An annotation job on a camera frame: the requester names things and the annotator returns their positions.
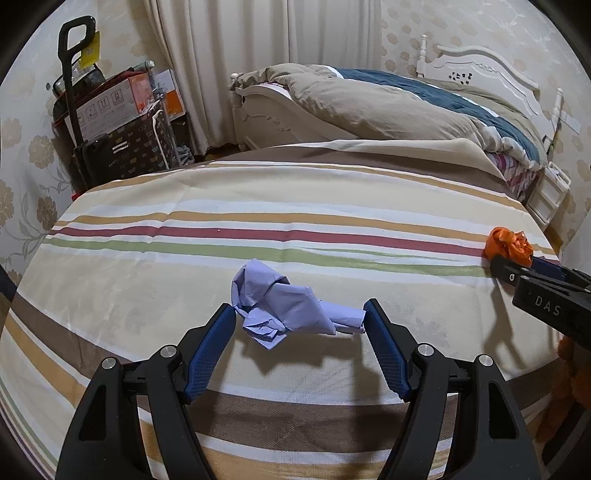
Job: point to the white orange cardboard box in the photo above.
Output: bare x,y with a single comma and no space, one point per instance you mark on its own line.
115,99
171,92

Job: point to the yellow tag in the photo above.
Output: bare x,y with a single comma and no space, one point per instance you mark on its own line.
91,51

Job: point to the black hand trolley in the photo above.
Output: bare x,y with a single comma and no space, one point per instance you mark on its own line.
69,92

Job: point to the orange cloth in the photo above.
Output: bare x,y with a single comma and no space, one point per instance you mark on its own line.
565,374

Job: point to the checkered bed sheet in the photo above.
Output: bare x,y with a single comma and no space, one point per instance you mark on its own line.
512,170

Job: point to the blue paper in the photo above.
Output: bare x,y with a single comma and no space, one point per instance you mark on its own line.
286,304

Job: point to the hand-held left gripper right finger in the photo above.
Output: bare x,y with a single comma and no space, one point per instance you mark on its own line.
388,350

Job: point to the orange plastic bag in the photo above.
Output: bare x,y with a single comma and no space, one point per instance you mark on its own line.
505,244

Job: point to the blue rag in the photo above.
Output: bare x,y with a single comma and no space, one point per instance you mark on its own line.
184,154

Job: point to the white wall outlet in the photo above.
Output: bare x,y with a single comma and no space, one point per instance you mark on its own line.
570,122

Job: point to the white curtain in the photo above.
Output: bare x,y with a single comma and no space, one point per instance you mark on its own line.
258,37

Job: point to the beige cloth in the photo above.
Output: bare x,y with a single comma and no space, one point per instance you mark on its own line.
438,157

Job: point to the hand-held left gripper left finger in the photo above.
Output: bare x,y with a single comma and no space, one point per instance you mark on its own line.
207,355

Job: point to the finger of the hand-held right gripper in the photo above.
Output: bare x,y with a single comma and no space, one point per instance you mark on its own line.
549,270
505,272

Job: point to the white plastic drawer unit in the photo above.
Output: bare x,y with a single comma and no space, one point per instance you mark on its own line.
549,194

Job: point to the white metal rack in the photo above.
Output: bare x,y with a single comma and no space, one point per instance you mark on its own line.
164,124

